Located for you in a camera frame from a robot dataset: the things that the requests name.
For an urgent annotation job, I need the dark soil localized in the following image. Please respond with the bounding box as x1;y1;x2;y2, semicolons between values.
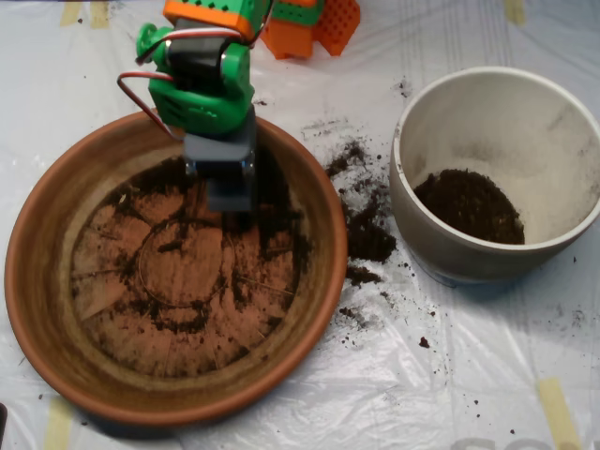
412;168;526;246
93;157;315;337

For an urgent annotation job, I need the spilled dark soil patch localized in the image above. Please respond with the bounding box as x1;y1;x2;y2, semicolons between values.
322;135;399;287

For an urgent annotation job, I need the terracotta clay bowl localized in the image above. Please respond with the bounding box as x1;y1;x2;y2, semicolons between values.
4;103;349;428

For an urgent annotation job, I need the white ceramic pot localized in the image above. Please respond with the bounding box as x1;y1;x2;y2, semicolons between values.
389;66;600;287

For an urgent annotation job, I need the beige masking tape strip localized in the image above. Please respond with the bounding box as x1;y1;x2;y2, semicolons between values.
536;378;583;450
59;2;83;27
42;397;75;450
504;0;526;25
89;2;112;30

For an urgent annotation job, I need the clear plastic cover sheet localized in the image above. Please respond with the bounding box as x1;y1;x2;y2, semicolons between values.
0;0;600;450

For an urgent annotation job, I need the red and white servo cable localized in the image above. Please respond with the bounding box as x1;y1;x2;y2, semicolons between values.
115;0;276;142

